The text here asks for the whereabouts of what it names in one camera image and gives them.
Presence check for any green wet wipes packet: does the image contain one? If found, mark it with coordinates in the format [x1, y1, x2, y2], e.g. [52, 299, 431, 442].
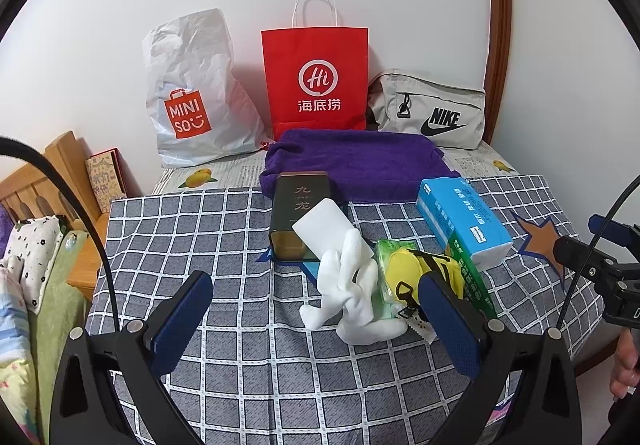
[447, 233, 497, 319]

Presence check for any green tissue pack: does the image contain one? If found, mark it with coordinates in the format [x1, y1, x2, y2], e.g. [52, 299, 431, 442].
[374, 239, 422, 318]

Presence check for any yellow black pouch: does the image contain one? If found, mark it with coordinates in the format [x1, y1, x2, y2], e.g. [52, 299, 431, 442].
[384, 247, 464, 343]

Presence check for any white sponge block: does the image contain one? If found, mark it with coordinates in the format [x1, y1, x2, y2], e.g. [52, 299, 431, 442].
[292, 198, 354, 260]

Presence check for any person right hand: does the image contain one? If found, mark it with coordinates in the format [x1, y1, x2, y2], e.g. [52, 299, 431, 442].
[610, 328, 639, 399]

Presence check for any grey checkered tablecloth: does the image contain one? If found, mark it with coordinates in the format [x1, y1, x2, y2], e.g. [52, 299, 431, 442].
[105, 175, 577, 444]

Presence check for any blue tissue box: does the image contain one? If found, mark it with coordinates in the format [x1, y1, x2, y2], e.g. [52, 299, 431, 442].
[416, 177, 512, 272]

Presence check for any patterned book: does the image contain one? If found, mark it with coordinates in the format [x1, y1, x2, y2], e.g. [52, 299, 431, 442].
[85, 148, 128, 214]

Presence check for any dark green tea tin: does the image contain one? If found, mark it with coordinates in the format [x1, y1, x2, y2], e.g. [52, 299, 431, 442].
[269, 171, 331, 262]

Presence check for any purple towel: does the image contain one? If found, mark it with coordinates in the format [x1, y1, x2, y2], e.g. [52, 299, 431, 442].
[259, 128, 460, 203]

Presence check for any white Miniso plastic bag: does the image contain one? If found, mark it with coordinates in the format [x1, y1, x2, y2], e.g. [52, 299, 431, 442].
[142, 8, 268, 168]

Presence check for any grey Nike pouch bag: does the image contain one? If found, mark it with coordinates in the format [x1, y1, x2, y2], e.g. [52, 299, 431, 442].
[368, 69, 486, 150]

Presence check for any red Haidilao paper bag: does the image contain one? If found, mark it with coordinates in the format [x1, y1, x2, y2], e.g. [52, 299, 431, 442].
[262, 0, 369, 139]

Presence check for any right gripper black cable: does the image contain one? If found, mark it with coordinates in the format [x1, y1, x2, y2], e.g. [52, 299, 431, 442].
[554, 174, 640, 331]

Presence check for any brown wooden door frame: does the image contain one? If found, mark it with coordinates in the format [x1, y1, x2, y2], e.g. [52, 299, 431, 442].
[484, 0, 512, 144]

